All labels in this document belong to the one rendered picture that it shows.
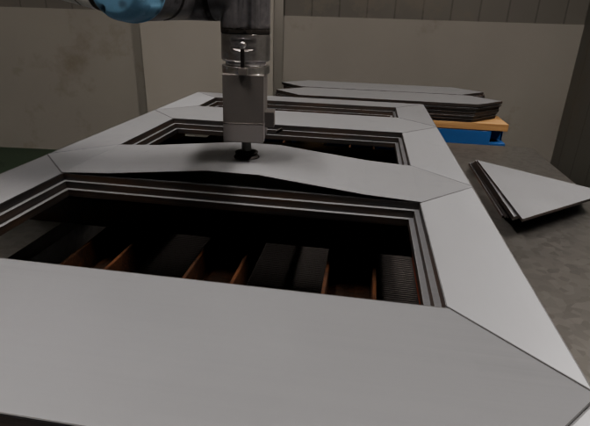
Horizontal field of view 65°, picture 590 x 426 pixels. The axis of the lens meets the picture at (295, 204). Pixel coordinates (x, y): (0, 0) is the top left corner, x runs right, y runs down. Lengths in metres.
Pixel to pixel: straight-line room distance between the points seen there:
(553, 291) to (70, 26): 3.82
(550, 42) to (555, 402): 3.67
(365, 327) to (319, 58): 3.30
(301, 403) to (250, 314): 0.11
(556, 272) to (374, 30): 3.02
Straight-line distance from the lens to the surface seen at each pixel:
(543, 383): 0.40
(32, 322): 0.45
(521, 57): 3.91
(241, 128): 0.73
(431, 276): 0.52
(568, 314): 0.70
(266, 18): 0.73
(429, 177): 0.80
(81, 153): 0.93
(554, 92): 4.04
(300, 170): 0.73
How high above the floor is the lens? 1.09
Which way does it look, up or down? 22 degrees down
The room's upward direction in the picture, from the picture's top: 2 degrees clockwise
